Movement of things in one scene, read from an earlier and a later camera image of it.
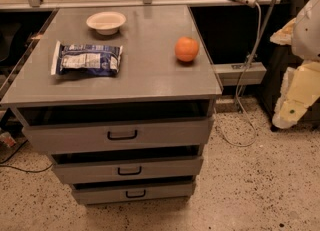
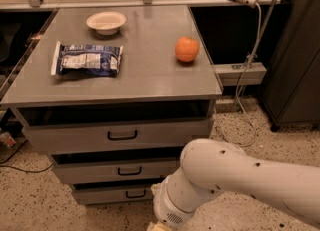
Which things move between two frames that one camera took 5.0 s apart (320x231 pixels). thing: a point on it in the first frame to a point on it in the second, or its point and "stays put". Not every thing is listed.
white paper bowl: x=106 y=23 stays put
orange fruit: x=186 y=49 stays put
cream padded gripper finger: x=300 y=89 to x=160 y=227
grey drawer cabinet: x=122 y=98 stays put
